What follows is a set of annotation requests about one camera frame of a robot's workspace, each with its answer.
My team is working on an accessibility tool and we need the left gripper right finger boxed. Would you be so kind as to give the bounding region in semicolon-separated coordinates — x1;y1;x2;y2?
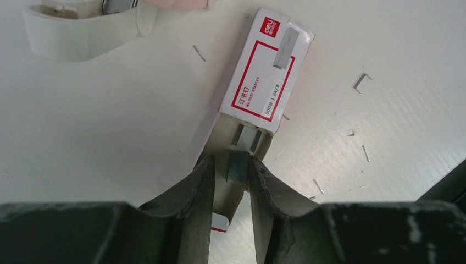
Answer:
248;156;465;263

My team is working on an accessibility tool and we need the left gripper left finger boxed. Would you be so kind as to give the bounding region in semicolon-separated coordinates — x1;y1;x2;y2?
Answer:
1;156;215;263

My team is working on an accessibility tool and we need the silver staple strip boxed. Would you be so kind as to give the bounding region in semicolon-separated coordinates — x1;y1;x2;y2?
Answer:
227;150;249;182

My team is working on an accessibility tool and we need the red white staple box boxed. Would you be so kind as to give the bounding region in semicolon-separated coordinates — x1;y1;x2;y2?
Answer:
203;7;314;233

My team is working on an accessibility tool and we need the single loose bent staple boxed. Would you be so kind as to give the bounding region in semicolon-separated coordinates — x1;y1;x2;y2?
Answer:
353;73;374;95

